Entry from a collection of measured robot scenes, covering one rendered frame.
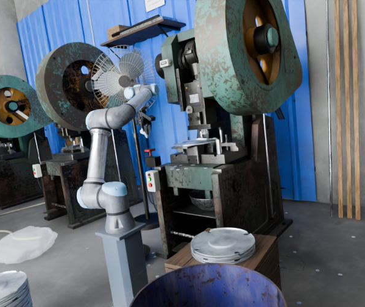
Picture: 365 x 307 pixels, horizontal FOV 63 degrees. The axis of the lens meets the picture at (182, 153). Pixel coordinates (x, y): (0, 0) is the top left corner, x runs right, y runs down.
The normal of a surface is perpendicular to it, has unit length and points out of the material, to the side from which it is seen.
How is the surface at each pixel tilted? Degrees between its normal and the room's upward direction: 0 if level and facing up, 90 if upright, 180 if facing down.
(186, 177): 90
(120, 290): 90
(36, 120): 90
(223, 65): 110
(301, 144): 90
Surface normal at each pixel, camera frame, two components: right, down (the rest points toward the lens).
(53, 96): 0.74, 0.00
